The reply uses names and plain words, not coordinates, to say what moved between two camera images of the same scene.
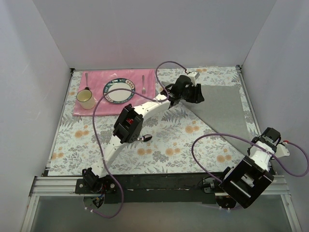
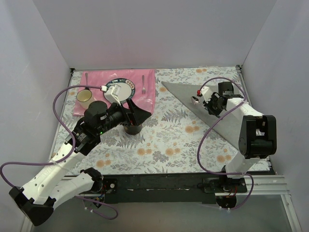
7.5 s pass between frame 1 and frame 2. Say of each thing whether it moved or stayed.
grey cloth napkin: stayed
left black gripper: moved
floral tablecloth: stayed
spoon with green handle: moved
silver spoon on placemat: stayed
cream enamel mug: stayed
